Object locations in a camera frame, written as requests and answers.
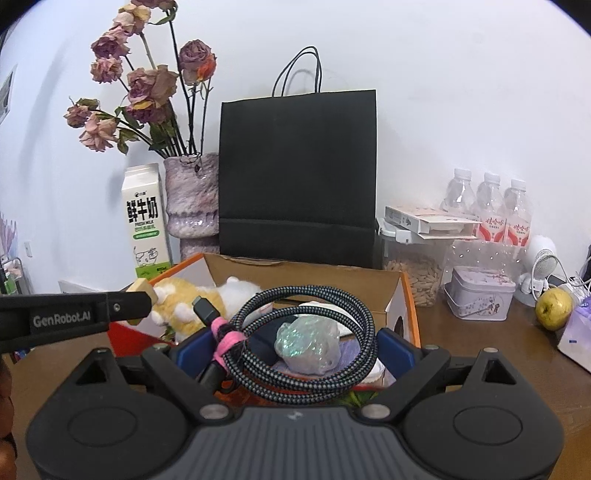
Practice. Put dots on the clear seed container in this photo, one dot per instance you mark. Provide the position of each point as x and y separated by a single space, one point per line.
415 277

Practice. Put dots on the purple tissue pack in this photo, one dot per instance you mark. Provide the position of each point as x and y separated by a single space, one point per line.
577 337

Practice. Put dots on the purple mottled vase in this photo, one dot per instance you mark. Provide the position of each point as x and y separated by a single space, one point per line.
191 203

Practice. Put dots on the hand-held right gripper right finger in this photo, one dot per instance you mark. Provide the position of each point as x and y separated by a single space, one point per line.
392 350

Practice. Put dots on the person's left hand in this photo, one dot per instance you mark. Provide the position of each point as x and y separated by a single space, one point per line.
4 452

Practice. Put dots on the small cluttered shelf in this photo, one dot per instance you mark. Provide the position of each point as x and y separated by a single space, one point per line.
11 272

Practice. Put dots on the clear dotted bag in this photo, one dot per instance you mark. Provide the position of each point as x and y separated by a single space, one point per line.
485 254

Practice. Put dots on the pale printed tin box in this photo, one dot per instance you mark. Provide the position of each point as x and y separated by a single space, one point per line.
480 297

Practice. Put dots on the white cloth pouch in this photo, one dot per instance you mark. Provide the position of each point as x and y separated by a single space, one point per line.
323 308

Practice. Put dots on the dark blue pouch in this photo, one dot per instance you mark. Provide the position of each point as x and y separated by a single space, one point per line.
265 346

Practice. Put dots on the small white fan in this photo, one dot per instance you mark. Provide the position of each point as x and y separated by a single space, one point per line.
542 263

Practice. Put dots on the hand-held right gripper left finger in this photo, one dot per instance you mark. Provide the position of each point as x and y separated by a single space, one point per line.
191 350

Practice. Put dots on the iridescent plastic bag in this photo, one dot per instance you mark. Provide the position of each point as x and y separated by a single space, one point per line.
304 344

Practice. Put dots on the red cardboard box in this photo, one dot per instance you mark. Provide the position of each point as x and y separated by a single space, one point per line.
332 281

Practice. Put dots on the white flat box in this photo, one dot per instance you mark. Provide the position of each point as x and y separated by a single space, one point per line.
429 221

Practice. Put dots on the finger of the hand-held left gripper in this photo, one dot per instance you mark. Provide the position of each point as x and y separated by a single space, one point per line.
129 307

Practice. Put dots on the black paper bag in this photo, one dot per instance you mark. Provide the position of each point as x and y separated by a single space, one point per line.
295 175

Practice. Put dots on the yellow white plush toy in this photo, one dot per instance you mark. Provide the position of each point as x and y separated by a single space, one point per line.
184 300

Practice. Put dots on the dried pink rose bouquet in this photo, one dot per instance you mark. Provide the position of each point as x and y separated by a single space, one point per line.
150 85

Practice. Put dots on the white wall socket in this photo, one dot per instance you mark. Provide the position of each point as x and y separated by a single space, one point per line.
28 249

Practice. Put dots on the white green milk carton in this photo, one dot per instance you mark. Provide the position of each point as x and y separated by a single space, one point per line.
145 217

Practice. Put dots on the small yellow block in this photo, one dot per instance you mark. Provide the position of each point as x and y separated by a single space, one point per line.
141 288

